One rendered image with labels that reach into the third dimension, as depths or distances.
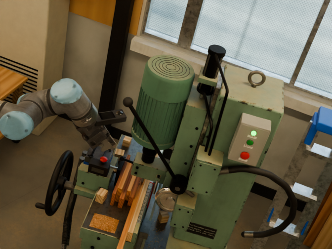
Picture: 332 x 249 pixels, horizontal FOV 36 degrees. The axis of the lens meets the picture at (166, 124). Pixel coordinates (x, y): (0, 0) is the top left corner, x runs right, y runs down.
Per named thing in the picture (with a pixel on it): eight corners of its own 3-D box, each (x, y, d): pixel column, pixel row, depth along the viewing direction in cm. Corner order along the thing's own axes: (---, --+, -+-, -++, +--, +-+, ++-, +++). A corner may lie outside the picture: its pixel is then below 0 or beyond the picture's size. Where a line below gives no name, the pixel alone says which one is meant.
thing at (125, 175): (125, 173, 220) (128, 160, 215) (129, 174, 220) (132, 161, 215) (114, 201, 206) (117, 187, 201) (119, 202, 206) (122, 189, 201)
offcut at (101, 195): (99, 194, 207) (101, 187, 204) (106, 197, 206) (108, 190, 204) (95, 200, 204) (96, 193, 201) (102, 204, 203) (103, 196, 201)
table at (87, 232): (100, 138, 244) (102, 128, 241) (162, 155, 243) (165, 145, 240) (54, 231, 195) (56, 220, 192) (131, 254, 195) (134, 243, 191)
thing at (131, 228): (157, 144, 240) (159, 136, 237) (161, 145, 240) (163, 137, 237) (125, 240, 191) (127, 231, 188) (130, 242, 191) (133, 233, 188)
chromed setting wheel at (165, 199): (152, 203, 201) (159, 181, 194) (183, 212, 201) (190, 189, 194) (151, 208, 199) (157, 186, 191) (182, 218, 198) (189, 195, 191)
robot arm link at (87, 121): (86, 94, 176) (97, 110, 169) (92, 102, 179) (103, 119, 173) (64, 108, 175) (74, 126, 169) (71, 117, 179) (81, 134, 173)
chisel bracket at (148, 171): (133, 166, 212) (137, 151, 207) (166, 176, 211) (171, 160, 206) (129, 178, 206) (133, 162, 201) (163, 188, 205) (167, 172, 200)
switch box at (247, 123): (228, 148, 179) (242, 111, 170) (256, 156, 179) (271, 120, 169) (227, 159, 174) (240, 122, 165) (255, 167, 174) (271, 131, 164)
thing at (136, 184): (137, 175, 220) (139, 167, 217) (142, 177, 220) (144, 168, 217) (127, 205, 205) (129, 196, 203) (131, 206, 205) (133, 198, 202)
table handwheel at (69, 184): (69, 152, 237) (58, 144, 208) (111, 165, 236) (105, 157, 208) (50, 214, 232) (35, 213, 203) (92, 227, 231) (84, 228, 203)
